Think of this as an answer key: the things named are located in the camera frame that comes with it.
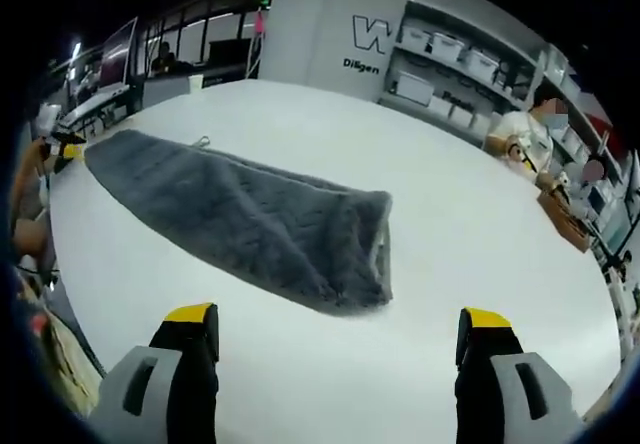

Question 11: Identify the grey towel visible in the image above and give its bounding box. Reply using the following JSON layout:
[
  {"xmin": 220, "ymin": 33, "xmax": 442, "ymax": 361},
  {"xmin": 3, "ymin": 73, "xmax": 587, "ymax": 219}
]
[{"xmin": 83, "ymin": 130, "xmax": 396, "ymax": 318}]

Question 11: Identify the brown cardboard box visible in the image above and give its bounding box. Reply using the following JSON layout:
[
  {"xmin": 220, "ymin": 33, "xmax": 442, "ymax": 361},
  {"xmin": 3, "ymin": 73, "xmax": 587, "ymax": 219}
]
[{"xmin": 28, "ymin": 308, "xmax": 103, "ymax": 408}]

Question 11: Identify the brown wooden tray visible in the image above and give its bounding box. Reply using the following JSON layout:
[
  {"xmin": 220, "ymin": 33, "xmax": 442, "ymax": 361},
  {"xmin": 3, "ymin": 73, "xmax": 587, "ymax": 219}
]
[{"xmin": 536, "ymin": 182, "xmax": 594, "ymax": 254}]

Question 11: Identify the black monitor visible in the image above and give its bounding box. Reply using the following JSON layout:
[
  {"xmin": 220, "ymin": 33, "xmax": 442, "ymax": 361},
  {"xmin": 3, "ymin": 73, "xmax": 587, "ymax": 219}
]
[{"xmin": 208, "ymin": 38, "xmax": 247, "ymax": 64}]

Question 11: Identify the grey metal shelf rack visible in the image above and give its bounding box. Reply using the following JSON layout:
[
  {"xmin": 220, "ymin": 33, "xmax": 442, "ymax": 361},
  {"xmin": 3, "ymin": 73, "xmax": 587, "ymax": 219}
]
[{"xmin": 377, "ymin": 0, "xmax": 617, "ymax": 165}]

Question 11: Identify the group of white storage bins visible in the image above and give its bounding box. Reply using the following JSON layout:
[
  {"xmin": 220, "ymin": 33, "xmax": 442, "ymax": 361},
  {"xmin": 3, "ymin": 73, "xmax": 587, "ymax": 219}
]
[{"xmin": 392, "ymin": 23, "xmax": 596, "ymax": 160}]

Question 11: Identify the silver-framed monitor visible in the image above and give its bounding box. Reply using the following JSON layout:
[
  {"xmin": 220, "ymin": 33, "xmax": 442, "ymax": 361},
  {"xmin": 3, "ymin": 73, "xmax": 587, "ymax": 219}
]
[{"xmin": 98, "ymin": 17, "xmax": 140, "ymax": 96}]

